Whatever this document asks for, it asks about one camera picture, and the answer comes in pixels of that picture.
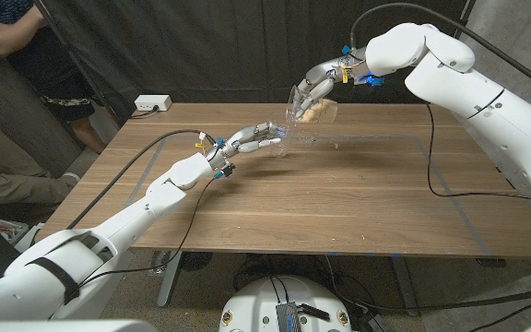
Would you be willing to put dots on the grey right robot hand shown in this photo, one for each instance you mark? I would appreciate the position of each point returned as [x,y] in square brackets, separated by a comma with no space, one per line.
[321,76]

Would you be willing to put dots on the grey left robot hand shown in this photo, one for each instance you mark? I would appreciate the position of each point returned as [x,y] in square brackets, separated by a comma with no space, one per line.
[242,140]

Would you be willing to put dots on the clear cup with sugar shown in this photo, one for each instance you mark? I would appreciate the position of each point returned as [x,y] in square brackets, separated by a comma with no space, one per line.
[323,110]

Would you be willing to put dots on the clear plastic cup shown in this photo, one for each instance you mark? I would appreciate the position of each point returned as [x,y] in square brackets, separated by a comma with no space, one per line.
[281,150]

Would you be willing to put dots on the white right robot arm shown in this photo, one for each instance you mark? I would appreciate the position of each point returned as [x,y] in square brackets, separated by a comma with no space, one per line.
[477,101]

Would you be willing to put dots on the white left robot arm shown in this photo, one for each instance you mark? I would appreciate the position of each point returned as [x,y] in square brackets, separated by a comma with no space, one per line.
[86,249]

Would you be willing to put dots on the black backdrop curtain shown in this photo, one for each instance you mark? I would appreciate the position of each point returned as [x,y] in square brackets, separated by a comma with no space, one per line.
[224,46]

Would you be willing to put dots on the white power strip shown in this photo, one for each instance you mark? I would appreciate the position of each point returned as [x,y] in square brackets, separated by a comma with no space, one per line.
[152,101]

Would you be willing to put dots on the black round slotted disc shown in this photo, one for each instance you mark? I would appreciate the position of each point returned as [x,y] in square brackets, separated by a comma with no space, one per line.
[196,260]

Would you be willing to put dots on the clear plastic bottle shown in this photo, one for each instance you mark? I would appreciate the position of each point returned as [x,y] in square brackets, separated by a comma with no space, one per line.
[158,263]

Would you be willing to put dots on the black backdrop stand pole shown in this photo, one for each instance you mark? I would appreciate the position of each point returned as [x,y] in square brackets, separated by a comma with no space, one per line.
[469,14]
[76,60]

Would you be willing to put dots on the grey metal table leg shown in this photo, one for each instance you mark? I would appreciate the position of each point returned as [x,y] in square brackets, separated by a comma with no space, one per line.
[168,286]
[406,290]

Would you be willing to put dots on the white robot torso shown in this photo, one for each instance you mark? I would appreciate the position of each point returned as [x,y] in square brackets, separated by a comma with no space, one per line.
[256,304]

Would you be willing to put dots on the grey finned electronics box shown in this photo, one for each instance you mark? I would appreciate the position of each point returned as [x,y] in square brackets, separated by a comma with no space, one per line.
[288,318]

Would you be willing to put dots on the black flat connector bar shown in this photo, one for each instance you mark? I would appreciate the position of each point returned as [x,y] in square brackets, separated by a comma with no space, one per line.
[314,312]

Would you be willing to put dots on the person in black shorts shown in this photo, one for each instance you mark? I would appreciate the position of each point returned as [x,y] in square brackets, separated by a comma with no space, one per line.
[49,64]

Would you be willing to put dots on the person in dark brown trousers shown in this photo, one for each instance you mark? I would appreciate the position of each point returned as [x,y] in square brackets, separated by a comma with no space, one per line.
[16,115]

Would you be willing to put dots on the person in khaki trousers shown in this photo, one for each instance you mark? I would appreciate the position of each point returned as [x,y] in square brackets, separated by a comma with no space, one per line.
[7,180]

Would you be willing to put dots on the colourful patterned bag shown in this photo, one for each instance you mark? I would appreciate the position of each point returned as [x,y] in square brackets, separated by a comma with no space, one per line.
[9,228]

